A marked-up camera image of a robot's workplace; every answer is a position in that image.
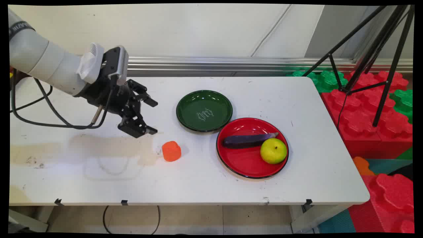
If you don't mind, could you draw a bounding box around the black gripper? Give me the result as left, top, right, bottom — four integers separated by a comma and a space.
75, 77, 159, 139

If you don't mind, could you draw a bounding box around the purple toy eggplant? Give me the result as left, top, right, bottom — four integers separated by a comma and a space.
221, 132, 280, 149

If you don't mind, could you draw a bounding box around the orange toy block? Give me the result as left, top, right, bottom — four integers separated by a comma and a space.
161, 141, 182, 162

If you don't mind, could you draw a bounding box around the dark green plate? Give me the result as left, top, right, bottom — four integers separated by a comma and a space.
176, 90, 233, 133

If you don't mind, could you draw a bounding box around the red plate with black rim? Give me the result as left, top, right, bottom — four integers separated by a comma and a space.
216, 117, 289, 179

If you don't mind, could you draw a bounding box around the yellow-green toy apple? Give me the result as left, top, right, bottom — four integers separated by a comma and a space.
260, 138, 288, 165

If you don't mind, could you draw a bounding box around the white table leg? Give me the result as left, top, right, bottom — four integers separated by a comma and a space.
290, 205, 352, 234
8, 208, 49, 233

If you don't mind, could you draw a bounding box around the large red foam block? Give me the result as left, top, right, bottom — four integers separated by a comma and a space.
320, 70, 413, 160

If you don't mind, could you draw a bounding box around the teal foam mat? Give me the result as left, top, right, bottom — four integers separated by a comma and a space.
318, 209, 357, 234

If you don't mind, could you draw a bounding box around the orange foam block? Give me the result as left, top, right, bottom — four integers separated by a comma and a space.
352, 156, 376, 176

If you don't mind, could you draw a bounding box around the black tripod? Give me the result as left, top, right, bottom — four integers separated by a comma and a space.
302, 5, 415, 128

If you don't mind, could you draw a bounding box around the black silver wrist camera box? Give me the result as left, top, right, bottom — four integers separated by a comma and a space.
102, 46, 129, 87

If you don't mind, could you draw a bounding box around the black cable with silver plug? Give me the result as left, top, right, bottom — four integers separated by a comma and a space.
33, 78, 103, 129

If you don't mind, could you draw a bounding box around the thick black camera cable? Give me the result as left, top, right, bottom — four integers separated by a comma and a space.
10, 69, 116, 130

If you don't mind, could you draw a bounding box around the aluminium wall rail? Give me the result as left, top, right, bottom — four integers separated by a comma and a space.
127, 56, 413, 76

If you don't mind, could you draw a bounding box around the black floor cable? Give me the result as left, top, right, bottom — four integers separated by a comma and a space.
102, 205, 161, 235

